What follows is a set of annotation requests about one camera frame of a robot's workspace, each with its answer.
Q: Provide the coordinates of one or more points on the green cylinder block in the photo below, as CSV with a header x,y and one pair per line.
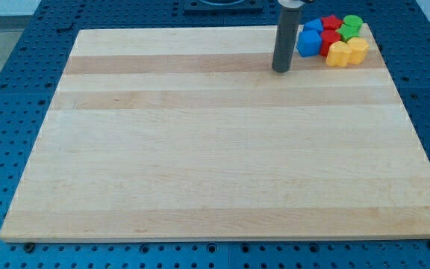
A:
x,y
353,21

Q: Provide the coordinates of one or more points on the blue block front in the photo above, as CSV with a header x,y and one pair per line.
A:
x,y
309,43

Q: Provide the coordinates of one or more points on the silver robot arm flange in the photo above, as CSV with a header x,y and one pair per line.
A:
x,y
294,4

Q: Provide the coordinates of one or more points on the yellow hexagon block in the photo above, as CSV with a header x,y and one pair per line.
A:
x,y
359,48

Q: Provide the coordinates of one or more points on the blue block rear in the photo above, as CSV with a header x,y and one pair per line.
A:
x,y
314,25

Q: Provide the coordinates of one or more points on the blue block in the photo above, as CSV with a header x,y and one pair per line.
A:
x,y
309,43
314,25

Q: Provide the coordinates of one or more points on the red block centre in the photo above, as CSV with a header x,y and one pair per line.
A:
x,y
328,37

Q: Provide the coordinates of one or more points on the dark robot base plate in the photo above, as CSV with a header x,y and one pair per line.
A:
x,y
208,6

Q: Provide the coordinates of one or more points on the grey cylindrical robot pointer tool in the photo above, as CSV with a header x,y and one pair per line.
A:
x,y
287,29

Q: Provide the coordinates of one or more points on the yellow heart block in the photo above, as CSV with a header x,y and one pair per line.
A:
x,y
338,54

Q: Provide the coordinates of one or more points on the red star block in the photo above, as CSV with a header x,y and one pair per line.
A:
x,y
331,22

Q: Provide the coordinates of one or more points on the light wooden board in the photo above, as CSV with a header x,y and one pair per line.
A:
x,y
187,134

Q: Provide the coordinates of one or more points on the green star block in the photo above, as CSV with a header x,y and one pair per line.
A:
x,y
347,32

